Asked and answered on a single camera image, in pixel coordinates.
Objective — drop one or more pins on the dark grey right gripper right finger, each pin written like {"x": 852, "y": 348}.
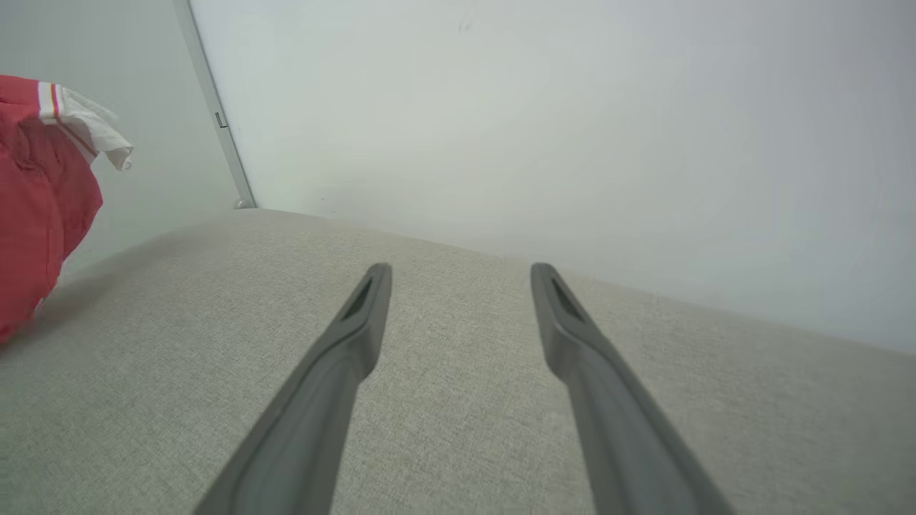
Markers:
{"x": 615, "y": 429}

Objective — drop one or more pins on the red garment with white trim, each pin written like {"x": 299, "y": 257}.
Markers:
{"x": 39, "y": 207}

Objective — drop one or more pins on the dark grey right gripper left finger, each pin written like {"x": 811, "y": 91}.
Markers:
{"x": 315, "y": 422}

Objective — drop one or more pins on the grey metal wall trim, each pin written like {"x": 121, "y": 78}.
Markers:
{"x": 215, "y": 107}

